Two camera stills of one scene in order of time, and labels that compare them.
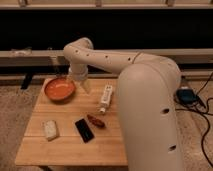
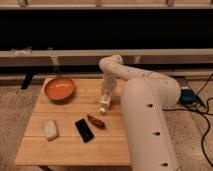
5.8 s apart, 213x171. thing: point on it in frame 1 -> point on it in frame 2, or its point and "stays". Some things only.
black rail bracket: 27,80 stays
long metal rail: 187,57 stays
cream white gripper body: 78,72 -> 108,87
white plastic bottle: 106,97 stays
